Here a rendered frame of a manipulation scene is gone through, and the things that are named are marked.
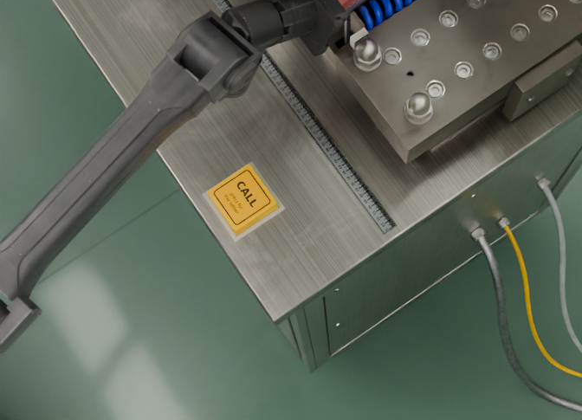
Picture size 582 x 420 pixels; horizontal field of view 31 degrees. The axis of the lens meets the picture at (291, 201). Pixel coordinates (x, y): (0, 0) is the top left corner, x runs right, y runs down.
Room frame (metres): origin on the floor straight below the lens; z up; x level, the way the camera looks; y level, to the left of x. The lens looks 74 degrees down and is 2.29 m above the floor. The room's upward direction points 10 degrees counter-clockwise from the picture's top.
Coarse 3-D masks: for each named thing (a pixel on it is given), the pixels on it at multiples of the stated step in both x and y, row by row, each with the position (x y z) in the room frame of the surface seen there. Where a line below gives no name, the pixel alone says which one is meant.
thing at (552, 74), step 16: (576, 48) 0.48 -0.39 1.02; (544, 64) 0.47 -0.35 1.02; (560, 64) 0.47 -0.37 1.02; (576, 64) 0.48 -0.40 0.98; (528, 80) 0.45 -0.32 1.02; (544, 80) 0.45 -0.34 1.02; (560, 80) 0.47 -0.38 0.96; (512, 96) 0.45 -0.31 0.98; (528, 96) 0.44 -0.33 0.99; (544, 96) 0.46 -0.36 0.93; (512, 112) 0.44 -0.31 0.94
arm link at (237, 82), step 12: (216, 24) 0.53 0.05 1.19; (228, 24) 0.52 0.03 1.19; (228, 36) 0.51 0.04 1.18; (240, 36) 0.51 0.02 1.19; (252, 48) 0.49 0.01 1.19; (252, 60) 0.47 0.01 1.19; (240, 72) 0.46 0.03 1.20; (252, 72) 0.46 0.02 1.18; (228, 84) 0.45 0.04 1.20; (240, 84) 0.45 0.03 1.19; (228, 96) 0.48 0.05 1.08; (240, 96) 0.48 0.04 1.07
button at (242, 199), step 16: (240, 176) 0.43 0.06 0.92; (256, 176) 0.42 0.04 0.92; (208, 192) 0.41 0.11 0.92; (224, 192) 0.41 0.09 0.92; (240, 192) 0.40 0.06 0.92; (256, 192) 0.40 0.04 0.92; (224, 208) 0.39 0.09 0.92; (240, 208) 0.38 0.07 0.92; (256, 208) 0.38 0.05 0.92; (272, 208) 0.38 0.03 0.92; (240, 224) 0.36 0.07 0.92
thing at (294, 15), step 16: (272, 0) 0.56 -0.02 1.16; (288, 0) 0.56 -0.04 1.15; (304, 0) 0.56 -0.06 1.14; (320, 0) 0.56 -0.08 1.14; (288, 16) 0.53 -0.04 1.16; (304, 16) 0.54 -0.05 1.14; (320, 16) 0.54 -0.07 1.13; (288, 32) 0.52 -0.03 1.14; (304, 32) 0.53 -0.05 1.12; (320, 32) 0.53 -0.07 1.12; (320, 48) 0.51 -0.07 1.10
